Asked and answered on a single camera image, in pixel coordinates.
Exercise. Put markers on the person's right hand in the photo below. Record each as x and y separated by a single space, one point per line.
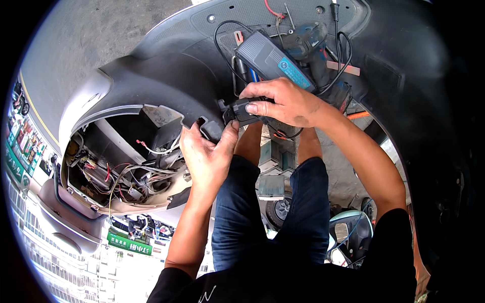
291 104

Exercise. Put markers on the person's left hand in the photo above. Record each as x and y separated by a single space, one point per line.
206 159

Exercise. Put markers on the black plug connector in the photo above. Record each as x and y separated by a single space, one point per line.
238 111

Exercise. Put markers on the grey black scooter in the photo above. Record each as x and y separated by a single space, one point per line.
159 83

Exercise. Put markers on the grey battery charger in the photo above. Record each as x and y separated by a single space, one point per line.
267 58

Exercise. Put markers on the grey battery block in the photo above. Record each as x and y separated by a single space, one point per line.
271 187
271 157

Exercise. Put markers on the pink flat strip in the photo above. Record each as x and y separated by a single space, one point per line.
344 68

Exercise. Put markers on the orange bar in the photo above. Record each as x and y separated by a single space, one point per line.
358 115

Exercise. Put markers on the scooter wiring bundle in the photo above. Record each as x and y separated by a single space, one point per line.
129 178

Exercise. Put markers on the small orange tag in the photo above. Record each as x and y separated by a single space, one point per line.
238 38

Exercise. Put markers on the thin metal rod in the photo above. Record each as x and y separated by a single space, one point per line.
290 16

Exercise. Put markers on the small black wheel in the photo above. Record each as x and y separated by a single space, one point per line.
279 210

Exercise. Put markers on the person's legs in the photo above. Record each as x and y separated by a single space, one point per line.
303 212

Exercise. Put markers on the green shop sign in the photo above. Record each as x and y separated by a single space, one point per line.
129 244

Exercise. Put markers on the teal scooter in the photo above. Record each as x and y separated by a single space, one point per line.
350 235

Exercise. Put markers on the person's body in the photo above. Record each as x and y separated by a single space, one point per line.
288 280

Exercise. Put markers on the shop shelf with goods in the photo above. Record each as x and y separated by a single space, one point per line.
24 146

